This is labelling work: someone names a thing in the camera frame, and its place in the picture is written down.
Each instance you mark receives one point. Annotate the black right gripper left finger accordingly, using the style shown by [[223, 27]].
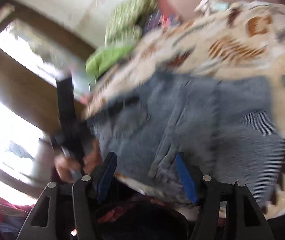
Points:
[[88, 193]]

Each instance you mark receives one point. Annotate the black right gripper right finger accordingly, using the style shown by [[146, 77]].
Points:
[[198, 192]]

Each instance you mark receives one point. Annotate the blue denim jeans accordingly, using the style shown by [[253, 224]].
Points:
[[223, 127]]

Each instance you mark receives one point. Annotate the person left hand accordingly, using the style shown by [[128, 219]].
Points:
[[65, 165]]

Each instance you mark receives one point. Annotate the stained glass wooden door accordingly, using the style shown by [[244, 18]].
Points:
[[35, 53]]

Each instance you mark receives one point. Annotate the green patterned folded quilt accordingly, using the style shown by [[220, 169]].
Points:
[[123, 31]]

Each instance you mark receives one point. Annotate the red blue small box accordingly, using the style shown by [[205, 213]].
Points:
[[169, 21]]

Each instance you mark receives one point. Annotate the leaf pattern beige blanket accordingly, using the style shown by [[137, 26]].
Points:
[[244, 41]]

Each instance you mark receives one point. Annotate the white glove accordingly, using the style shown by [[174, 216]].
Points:
[[208, 7]]

